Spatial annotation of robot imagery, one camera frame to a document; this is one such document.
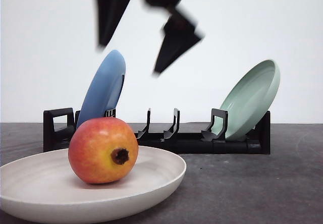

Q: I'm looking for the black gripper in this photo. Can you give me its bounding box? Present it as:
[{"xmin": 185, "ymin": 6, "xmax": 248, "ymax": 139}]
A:
[{"xmin": 98, "ymin": 0, "xmax": 202, "ymax": 73}]

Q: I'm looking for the red yellow pomegranate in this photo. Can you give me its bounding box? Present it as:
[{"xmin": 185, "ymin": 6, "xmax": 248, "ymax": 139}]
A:
[{"xmin": 68, "ymin": 117, "xmax": 139, "ymax": 184}]

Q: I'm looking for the white plate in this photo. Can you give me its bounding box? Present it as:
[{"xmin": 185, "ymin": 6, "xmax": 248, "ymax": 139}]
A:
[{"xmin": 0, "ymin": 146, "xmax": 187, "ymax": 224}]

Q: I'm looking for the blue plate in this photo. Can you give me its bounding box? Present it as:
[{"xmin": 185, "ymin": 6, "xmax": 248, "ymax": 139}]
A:
[{"xmin": 77, "ymin": 50, "xmax": 126, "ymax": 127}]

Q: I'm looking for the green plate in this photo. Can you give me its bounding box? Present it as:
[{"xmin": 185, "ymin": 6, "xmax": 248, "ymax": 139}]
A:
[{"xmin": 212, "ymin": 59, "xmax": 281, "ymax": 139}]

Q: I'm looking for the black dish rack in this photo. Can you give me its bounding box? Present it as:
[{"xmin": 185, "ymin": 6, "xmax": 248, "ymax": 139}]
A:
[{"xmin": 43, "ymin": 107, "xmax": 271, "ymax": 154}]

